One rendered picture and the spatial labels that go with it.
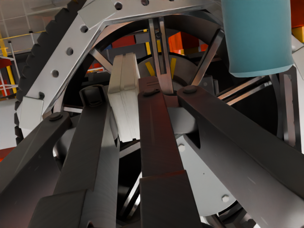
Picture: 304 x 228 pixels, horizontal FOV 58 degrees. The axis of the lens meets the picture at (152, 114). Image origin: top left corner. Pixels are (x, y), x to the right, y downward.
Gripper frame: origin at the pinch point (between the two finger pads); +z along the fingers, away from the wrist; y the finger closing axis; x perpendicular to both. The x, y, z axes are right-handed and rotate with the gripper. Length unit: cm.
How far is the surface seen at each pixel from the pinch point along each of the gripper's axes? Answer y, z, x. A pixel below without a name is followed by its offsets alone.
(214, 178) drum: 7.4, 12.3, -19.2
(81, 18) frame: -7.6, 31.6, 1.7
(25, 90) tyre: -23.0, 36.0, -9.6
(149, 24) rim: 3.5, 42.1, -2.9
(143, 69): 0, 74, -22
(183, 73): 13, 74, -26
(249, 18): 15.6, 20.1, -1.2
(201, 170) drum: 5.9, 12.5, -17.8
